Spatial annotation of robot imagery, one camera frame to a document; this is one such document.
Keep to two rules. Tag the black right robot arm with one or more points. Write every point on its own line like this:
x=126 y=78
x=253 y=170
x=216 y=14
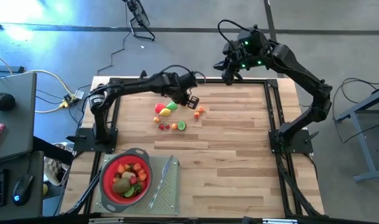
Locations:
x=301 y=70

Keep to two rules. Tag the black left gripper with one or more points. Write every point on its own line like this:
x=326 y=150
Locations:
x=181 y=84

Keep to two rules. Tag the green toy pear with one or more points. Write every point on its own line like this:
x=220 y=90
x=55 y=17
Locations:
x=138 y=188

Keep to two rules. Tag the whole brown toy kiwi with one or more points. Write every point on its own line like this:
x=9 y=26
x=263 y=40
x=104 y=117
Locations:
x=121 y=185

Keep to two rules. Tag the grey desk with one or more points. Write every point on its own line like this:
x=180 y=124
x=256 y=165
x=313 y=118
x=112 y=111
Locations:
x=12 y=124

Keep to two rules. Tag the black portable speaker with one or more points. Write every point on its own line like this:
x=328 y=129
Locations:
x=2 y=101

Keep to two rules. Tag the chequered bag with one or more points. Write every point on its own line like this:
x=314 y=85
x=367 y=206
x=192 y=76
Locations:
x=53 y=169

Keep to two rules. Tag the orange toy fruit with stem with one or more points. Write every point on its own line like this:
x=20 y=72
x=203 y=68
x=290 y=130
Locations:
x=137 y=166

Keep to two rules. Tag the orange green toy fruit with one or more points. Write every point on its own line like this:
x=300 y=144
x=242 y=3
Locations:
x=120 y=168

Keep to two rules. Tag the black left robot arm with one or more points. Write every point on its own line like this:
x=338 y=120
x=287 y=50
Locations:
x=130 y=85

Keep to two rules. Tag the blue-grey table leg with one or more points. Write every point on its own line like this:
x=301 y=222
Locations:
x=362 y=140

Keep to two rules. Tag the black computer mouse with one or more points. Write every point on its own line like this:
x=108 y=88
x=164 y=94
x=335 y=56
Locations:
x=22 y=188

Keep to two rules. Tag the toy kiwi half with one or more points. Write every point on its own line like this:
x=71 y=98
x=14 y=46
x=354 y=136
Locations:
x=129 y=192
x=181 y=125

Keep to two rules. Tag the dark desk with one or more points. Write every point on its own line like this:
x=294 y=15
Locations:
x=21 y=161

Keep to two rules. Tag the black floor fan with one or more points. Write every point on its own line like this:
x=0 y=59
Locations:
x=141 y=18

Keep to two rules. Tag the red collapsible bowl grey rim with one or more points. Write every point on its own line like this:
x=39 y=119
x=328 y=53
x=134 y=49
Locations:
x=106 y=186

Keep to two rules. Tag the grey toy knife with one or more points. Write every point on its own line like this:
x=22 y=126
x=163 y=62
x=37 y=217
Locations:
x=162 y=180

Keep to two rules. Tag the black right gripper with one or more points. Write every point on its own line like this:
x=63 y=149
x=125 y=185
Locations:
x=248 y=49

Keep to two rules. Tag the silver metal bracket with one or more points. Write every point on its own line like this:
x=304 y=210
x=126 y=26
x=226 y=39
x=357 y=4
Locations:
x=105 y=221
x=279 y=221

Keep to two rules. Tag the black table clamp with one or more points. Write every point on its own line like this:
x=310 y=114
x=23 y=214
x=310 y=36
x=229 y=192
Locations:
x=142 y=74

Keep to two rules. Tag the red yellow toy apple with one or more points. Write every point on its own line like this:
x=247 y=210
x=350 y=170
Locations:
x=196 y=115

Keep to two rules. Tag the orange yellow toy peach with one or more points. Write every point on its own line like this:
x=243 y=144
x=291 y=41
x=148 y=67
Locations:
x=157 y=119

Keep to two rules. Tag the green perforated metal shelf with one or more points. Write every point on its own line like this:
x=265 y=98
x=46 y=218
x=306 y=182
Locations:
x=170 y=186

